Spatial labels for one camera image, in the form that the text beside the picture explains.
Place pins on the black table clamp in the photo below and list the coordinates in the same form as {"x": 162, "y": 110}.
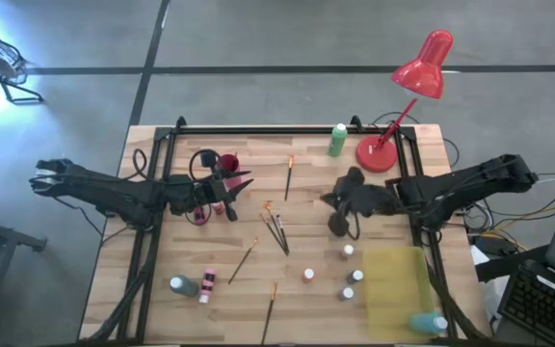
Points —
{"x": 356, "y": 122}
{"x": 180, "y": 122}

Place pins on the black paintbrush orange bristles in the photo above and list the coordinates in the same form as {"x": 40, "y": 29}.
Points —
{"x": 288, "y": 180}

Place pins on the small purple paint bottle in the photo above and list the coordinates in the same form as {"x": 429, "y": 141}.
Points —
{"x": 345, "y": 293}

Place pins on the small yellow ochre paint bottle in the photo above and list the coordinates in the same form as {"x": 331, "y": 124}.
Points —
{"x": 347, "y": 251}

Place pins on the red desk lamp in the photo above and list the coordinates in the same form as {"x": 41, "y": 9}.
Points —
{"x": 376, "y": 154}

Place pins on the small orange paint bottle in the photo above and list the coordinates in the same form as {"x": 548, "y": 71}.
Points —
{"x": 307, "y": 275}

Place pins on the yellow translucent tray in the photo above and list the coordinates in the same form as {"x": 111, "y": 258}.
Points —
{"x": 393, "y": 284}

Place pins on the red plastic cup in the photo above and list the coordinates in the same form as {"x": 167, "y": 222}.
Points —
{"x": 228, "y": 161}

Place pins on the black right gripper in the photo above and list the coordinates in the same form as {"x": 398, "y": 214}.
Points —
{"x": 369, "y": 200}

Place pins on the black desk bracket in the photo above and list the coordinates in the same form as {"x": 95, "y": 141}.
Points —
{"x": 509, "y": 264}

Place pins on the teal paint bottle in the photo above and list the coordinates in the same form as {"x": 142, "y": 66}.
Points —
{"x": 424, "y": 323}

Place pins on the pink paint bottle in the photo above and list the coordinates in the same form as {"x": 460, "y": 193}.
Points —
{"x": 207, "y": 284}

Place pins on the grey paint bottle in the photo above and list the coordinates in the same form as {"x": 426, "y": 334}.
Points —
{"x": 186, "y": 287}

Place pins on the black paintbrush gold ferrule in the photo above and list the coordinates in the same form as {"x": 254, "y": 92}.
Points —
{"x": 243, "y": 261}

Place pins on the black keyboard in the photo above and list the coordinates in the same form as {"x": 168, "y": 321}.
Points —
{"x": 542, "y": 308}

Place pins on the green paint bottle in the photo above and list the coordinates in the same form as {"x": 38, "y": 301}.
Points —
{"x": 336, "y": 142}

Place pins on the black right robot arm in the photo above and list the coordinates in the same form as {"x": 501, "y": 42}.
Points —
{"x": 475, "y": 180}

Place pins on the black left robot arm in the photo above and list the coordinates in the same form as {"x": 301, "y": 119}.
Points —
{"x": 113, "y": 193}

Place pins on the small dark paint bottle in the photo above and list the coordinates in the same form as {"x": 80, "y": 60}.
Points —
{"x": 354, "y": 276}

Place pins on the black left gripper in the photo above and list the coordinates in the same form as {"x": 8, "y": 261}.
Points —
{"x": 210, "y": 193}

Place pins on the black paintbrush silver ferrule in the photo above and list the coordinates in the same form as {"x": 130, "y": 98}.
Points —
{"x": 282, "y": 234}

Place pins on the magenta paint bottle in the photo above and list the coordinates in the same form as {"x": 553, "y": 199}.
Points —
{"x": 199, "y": 217}

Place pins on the wide flat black paintbrush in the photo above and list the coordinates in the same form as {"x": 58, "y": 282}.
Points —
{"x": 268, "y": 313}

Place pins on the black floor stand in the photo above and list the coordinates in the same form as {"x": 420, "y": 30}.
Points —
{"x": 7, "y": 235}

